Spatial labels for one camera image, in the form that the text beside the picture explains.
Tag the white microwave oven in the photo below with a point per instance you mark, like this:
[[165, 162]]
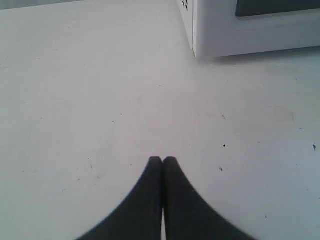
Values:
[[188, 13]]

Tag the white microwave door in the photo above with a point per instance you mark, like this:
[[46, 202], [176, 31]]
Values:
[[237, 27]]

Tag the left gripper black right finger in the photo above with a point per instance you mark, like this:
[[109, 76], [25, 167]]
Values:
[[187, 216]]

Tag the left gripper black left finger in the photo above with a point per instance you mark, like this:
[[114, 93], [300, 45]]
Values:
[[139, 216]]

